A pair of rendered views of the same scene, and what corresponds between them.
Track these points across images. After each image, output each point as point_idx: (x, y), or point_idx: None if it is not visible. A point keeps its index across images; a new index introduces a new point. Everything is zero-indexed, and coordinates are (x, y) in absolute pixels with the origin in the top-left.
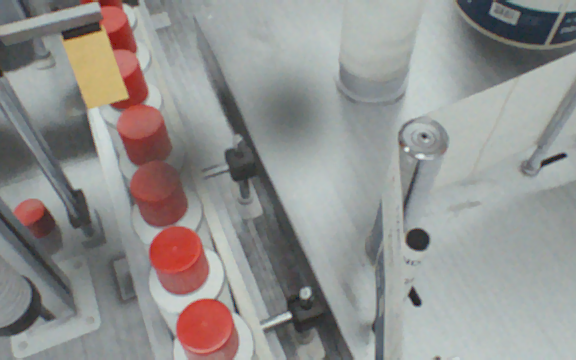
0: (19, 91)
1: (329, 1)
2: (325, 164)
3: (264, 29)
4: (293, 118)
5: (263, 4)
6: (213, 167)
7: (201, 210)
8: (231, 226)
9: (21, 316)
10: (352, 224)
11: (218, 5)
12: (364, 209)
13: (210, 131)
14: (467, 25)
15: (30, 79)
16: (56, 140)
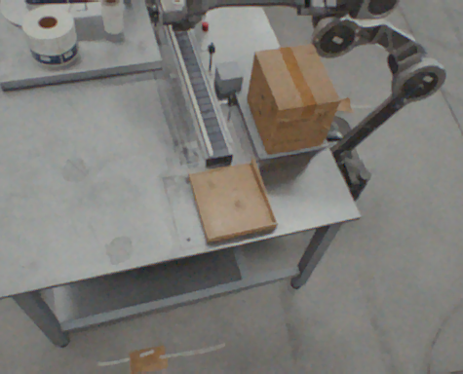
0: (215, 60)
1: (118, 56)
2: (135, 17)
3: (140, 51)
4: (139, 27)
5: (138, 58)
6: (161, 12)
7: None
8: (159, 10)
9: None
10: (133, 6)
11: (153, 60)
12: (129, 8)
13: (162, 42)
14: (79, 44)
15: (212, 63)
16: (203, 46)
